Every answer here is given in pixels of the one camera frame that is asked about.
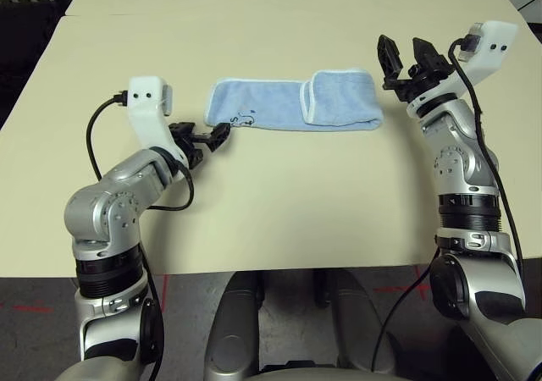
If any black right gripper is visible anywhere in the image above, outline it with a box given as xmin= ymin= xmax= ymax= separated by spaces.
xmin=377 ymin=34 xmax=458 ymax=103

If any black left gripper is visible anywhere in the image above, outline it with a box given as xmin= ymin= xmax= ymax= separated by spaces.
xmin=168 ymin=120 xmax=233 ymax=171

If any light blue towel white trim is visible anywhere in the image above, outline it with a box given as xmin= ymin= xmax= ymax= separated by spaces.
xmin=204 ymin=67 xmax=385 ymax=133

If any black foam floor mat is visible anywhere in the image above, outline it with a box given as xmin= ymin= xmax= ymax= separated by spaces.
xmin=523 ymin=10 xmax=542 ymax=46
xmin=0 ymin=0 xmax=65 ymax=129

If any grey robot left leg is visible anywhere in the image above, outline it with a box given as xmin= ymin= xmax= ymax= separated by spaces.
xmin=204 ymin=270 xmax=263 ymax=381

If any grey robot leg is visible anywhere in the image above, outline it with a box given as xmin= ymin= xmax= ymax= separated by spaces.
xmin=334 ymin=268 xmax=398 ymax=377
xmin=204 ymin=270 xmax=263 ymax=381

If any red tape cross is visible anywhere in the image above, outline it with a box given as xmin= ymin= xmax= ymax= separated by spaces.
xmin=11 ymin=303 xmax=55 ymax=314
xmin=373 ymin=282 xmax=432 ymax=300

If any grey robot right leg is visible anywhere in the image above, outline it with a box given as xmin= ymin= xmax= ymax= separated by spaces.
xmin=334 ymin=268 xmax=398 ymax=377

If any grey robot torso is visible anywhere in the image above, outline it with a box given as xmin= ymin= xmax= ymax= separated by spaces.
xmin=236 ymin=364 xmax=382 ymax=381

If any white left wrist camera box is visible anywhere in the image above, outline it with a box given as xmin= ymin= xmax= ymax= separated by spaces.
xmin=125 ymin=75 xmax=191 ymax=167

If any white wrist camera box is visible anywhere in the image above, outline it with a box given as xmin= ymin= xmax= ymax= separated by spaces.
xmin=406 ymin=19 xmax=520 ymax=116
xmin=125 ymin=75 xmax=191 ymax=167

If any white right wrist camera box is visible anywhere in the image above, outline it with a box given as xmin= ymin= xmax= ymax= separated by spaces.
xmin=406 ymin=19 xmax=520 ymax=116

